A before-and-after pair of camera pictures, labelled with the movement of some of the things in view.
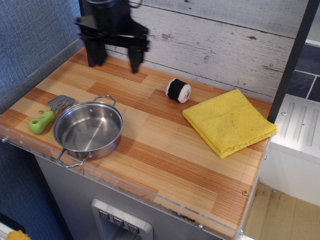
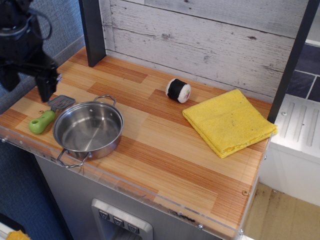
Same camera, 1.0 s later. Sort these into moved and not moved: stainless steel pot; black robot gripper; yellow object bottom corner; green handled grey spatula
Moved: black robot gripper
Not moved: yellow object bottom corner; green handled grey spatula; stainless steel pot
